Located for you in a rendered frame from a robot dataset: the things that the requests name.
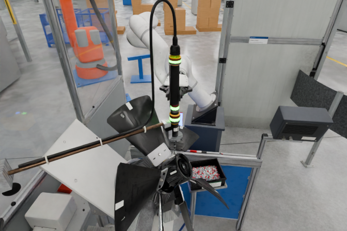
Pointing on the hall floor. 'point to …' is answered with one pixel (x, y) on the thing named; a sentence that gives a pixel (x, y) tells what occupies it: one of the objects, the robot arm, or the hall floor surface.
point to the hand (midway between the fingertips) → (174, 95)
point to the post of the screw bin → (192, 207)
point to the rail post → (247, 198)
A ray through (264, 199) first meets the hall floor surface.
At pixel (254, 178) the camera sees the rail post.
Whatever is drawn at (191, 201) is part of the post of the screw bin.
